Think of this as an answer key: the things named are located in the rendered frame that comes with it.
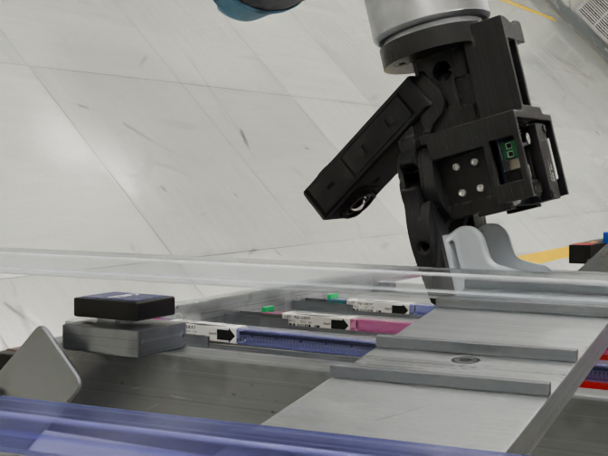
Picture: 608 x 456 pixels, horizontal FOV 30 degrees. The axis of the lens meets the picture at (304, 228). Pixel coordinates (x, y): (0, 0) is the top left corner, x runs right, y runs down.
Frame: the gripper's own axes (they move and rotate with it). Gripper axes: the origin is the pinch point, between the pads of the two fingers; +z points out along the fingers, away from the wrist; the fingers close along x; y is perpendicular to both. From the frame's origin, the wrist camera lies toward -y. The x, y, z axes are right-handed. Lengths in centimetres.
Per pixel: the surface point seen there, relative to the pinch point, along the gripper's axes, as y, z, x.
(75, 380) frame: -19.7, -3.9, -14.3
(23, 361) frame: -23.6, -5.7, -14.3
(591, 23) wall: -196, -189, 870
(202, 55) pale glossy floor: -154, -87, 215
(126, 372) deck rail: -19.4, -3.7, -9.9
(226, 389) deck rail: -12.1, -1.4, -9.9
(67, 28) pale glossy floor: -155, -89, 158
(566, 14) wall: -214, -202, 870
